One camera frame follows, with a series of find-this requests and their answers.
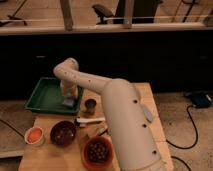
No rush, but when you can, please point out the small metal cup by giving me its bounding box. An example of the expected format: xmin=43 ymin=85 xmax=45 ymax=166
xmin=85 ymin=99 xmax=97 ymax=115

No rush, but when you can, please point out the wooden block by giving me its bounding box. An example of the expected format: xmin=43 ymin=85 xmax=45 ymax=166
xmin=87 ymin=123 xmax=108 ymax=137

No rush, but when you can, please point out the white handled knife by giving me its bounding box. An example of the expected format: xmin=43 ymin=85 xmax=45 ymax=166
xmin=76 ymin=117 xmax=105 ymax=124

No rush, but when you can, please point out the black office chair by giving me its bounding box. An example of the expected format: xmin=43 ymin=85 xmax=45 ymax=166
xmin=92 ymin=4 xmax=114 ymax=25

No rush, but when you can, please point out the orange bowl with nuts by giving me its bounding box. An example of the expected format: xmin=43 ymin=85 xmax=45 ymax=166
xmin=81 ymin=136 xmax=114 ymax=171

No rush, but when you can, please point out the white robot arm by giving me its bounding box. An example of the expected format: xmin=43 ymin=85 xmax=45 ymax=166
xmin=53 ymin=58 xmax=167 ymax=171

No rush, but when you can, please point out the dark purple bowl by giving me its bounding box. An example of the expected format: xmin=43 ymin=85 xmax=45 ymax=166
xmin=50 ymin=121 xmax=76 ymax=147

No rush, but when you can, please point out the green plastic tray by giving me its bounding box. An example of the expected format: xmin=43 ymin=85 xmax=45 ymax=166
xmin=25 ymin=77 xmax=83 ymax=116

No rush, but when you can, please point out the white cup with orange content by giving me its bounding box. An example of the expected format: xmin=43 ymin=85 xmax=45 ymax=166
xmin=24 ymin=127 xmax=45 ymax=147

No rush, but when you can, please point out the dark device on floor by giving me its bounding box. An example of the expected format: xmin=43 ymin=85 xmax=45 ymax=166
xmin=190 ymin=93 xmax=212 ymax=108

